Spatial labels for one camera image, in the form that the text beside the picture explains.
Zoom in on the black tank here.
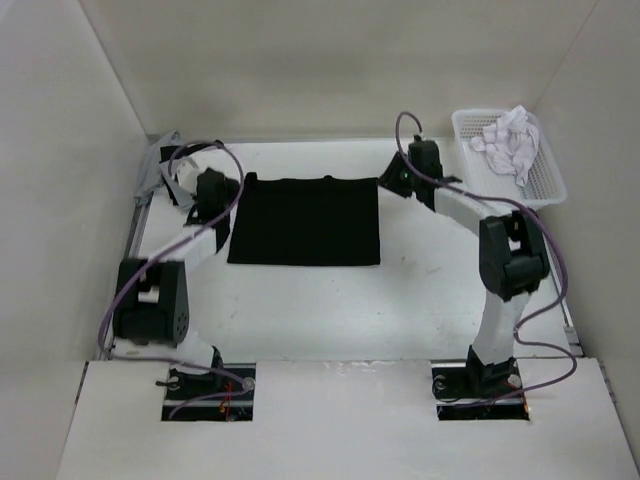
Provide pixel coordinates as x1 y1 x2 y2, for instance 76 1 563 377
160 141 224 163
227 172 381 267

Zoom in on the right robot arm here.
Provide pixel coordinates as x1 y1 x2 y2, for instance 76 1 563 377
378 135 550 402

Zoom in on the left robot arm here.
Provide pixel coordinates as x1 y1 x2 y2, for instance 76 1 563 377
99 168 243 399

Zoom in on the folded grey tank top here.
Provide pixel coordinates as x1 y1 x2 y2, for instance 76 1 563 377
159 163 195 211

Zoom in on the folded white tank top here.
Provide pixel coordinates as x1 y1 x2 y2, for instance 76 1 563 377
186 149 237 176

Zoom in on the folded black tank top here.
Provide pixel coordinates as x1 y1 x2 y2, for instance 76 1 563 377
160 141 224 163

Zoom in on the white crumpled tank top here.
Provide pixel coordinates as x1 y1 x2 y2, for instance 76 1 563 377
470 105 540 187

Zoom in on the grey cloth at corner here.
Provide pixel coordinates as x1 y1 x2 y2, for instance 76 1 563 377
134 130 182 207

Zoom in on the white plastic basket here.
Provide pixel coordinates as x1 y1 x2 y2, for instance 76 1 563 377
451 108 567 210

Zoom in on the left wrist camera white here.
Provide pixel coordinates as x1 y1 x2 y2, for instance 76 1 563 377
174 156 202 193

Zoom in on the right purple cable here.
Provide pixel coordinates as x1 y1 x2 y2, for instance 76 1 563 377
395 110 579 409

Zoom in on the purple cable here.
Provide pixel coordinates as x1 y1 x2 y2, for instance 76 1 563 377
97 139 254 421
395 110 579 409

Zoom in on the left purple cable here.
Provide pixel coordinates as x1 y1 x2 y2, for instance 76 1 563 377
97 139 254 421

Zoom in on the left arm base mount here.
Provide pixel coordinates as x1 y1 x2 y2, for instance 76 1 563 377
155 363 257 423

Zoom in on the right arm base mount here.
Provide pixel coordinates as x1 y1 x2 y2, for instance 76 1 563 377
432 363 530 421

